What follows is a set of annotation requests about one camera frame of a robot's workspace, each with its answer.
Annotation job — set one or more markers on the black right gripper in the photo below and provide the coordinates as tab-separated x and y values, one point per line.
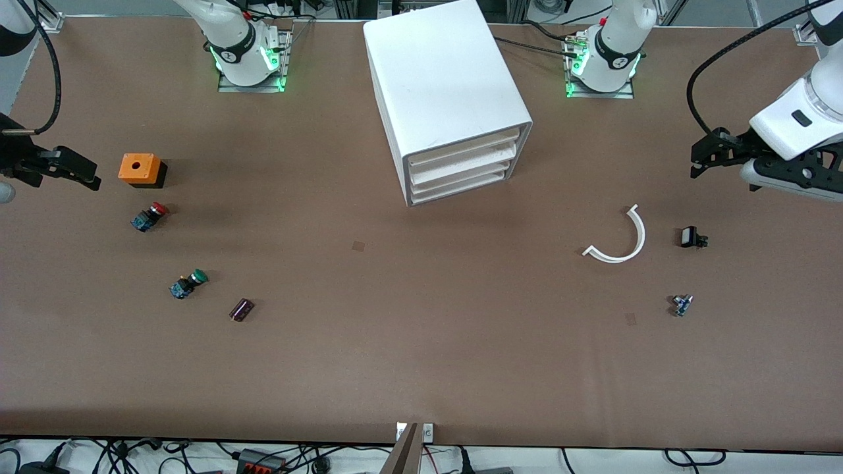
14	158

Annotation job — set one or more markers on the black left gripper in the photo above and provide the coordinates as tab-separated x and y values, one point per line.
739	146

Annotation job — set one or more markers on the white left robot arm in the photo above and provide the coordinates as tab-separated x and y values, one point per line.
790	125

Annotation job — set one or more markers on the orange button box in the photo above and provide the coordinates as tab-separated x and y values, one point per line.
138	168

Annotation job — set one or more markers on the red push button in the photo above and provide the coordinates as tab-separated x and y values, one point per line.
148	217

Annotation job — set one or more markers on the green push button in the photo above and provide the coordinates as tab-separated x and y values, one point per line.
188	284

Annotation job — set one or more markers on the small black component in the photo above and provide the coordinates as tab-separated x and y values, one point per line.
689	237

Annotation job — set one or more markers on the white curved plastic piece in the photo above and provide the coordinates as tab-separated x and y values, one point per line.
640	237

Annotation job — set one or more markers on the small blue component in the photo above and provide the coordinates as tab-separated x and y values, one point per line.
681	305

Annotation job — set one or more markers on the purple capacitor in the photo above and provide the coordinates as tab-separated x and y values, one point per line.
241	310

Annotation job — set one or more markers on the black power adapter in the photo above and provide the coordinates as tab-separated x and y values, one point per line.
43	469

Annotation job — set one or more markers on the black orange power strip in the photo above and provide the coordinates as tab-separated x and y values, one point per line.
260	462

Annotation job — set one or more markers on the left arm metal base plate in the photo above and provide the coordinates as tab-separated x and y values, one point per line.
627	92

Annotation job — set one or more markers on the aluminium frame corner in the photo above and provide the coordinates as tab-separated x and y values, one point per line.
49	20
805	34

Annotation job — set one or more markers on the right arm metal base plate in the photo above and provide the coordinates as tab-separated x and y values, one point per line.
280	66

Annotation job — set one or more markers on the small white bracket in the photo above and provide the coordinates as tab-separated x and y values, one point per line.
427	432
400	431

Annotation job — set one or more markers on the brown post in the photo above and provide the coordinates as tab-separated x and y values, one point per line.
403	454

